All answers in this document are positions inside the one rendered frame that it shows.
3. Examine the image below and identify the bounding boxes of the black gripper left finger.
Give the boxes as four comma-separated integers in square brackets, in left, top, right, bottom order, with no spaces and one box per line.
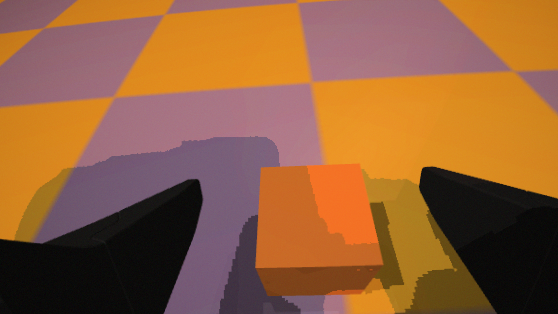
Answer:
[0,179,202,314]

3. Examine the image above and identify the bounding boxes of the orange block with black square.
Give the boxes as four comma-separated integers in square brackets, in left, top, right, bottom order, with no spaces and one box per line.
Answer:
[255,164,383,296]

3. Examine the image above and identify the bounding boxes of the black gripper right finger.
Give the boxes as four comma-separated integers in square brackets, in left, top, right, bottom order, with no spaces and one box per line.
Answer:
[419,167,558,314]

